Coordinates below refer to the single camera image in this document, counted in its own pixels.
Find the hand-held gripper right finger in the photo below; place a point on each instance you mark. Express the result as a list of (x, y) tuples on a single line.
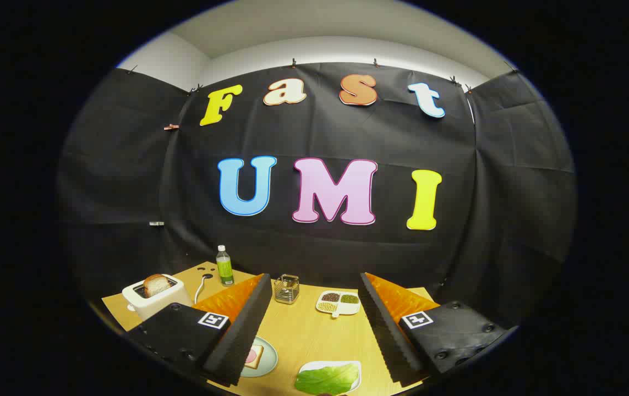
[(388, 341)]

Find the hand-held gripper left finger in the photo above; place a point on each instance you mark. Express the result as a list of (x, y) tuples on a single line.
[(237, 341)]

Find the green lettuce leaf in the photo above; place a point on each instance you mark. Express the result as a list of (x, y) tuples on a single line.
[(328, 380)]

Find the round-topped bread slice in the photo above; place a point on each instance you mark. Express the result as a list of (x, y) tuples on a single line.
[(156, 286)]

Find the pink ham slice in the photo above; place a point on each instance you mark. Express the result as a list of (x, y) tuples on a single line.
[(250, 357)]

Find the square toast slice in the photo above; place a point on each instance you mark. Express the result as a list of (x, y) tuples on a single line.
[(259, 355)]

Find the pale green round plate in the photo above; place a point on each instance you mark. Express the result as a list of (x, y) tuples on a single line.
[(270, 357)]

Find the green beans pile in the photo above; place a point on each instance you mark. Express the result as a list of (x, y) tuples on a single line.
[(349, 299)]

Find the white divided dish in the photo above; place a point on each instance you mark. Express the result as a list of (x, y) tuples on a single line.
[(338, 312)]

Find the yellow soybeans pile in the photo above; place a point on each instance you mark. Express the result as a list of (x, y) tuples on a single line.
[(327, 307)]

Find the green label plastic bottle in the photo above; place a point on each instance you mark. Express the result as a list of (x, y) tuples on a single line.
[(225, 269)]

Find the red beans pile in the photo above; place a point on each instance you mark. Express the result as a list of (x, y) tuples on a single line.
[(330, 297)]

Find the white square plate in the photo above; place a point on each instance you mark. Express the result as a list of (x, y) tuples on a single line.
[(314, 365)]

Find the white toaster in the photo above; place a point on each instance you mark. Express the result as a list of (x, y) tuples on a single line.
[(152, 309)]

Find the black backdrop cloth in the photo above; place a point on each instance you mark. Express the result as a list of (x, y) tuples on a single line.
[(320, 137)]

